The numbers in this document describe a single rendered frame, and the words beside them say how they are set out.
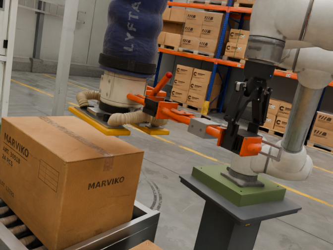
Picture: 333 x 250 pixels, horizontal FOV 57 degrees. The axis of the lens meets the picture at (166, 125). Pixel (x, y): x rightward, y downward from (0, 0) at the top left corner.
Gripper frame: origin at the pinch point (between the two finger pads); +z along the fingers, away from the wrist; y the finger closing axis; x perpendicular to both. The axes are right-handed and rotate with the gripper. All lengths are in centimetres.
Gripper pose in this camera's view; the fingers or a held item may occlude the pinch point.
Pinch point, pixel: (240, 139)
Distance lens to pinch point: 84.6
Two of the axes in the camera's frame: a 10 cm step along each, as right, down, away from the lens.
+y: -7.6, -0.2, -6.4
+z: -2.0, 9.6, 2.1
